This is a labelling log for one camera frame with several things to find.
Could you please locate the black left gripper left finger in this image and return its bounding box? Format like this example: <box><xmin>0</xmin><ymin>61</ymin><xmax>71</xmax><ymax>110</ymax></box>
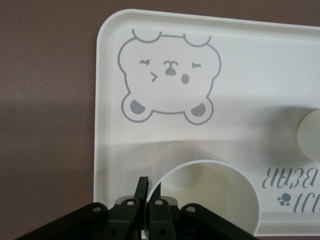
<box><xmin>14</xmin><ymin>176</ymin><xmax>149</xmax><ymax>240</ymax></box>

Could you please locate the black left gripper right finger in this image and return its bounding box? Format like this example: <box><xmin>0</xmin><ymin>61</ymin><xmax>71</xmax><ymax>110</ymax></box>
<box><xmin>147</xmin><ymin>184</ymin><xmax>263</xmax><ymax>240</ymax></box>

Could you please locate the white IKEA cup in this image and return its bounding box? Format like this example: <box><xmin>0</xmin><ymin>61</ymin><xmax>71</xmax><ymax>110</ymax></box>
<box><xmin>143</xmin><ymin>141</ymin><xmax>262</xmax><ymax>238</ymax></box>
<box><xmin>296</xmin><ymin>108</ymin><xmax>320</xmax><ymax>161</ymax></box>

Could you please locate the cream tray with bear print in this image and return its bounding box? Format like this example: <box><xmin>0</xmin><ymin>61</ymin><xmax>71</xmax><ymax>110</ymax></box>
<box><xmin>93</xmin><ymin>8</ymin><xmax>320</xmax><ymax>240</ymax></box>

